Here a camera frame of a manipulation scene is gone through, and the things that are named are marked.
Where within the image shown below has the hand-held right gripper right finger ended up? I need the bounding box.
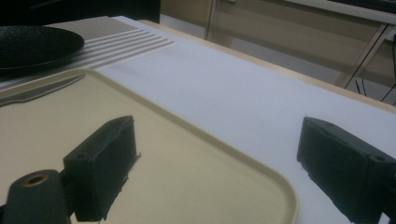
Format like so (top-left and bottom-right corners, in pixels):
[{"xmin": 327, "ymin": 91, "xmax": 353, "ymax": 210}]
[{"xmin": 296, "ymin": 116, "xmax": 396, "ymax": 224}]

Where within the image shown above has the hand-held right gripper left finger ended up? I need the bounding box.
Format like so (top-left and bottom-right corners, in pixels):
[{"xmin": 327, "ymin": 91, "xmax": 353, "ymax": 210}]
[{"xmin": 63, "ymin": 115, "xmax": 142, "ymax": 223}]

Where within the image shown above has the beige plastic tray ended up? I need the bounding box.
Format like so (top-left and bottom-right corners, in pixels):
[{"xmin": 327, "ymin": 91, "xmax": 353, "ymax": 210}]
[{"xmin": 0, "ymin": 68, "xmax": 299, "ymax": 224}]

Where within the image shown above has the silver table knife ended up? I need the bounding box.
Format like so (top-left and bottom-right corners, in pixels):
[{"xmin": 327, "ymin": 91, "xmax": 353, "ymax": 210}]
[{"xmin": 0, "ymin": 73, "xmax": 86, "ymax": 108}]

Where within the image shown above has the black textured plate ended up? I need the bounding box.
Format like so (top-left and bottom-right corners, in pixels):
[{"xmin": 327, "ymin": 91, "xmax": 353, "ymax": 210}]
[{"xmin": 0, "ymin": 25, "xmax": 86, "ymax": 75}]

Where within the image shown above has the grey striped placemat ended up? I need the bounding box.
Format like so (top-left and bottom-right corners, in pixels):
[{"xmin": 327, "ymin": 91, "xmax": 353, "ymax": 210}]
[{"xmin": 0, "ymin": 16, "xmax": 178, "ymax": 91}]

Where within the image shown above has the beige lab bench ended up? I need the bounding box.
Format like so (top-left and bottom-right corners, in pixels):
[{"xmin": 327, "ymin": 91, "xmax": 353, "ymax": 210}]
[{"xmin": 160, "ymin": 0, "xmax": 396, "ymax": 104}]

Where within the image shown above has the black power cable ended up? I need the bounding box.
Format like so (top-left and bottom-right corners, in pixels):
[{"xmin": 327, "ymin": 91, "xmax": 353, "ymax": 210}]
[
  {"xmin": 380, "ymin": 34, "xmax": 396, "ymax": 104},
  {"xmin": 354, "ymin": 77, "xmax": 367, "ymax": 95}
]

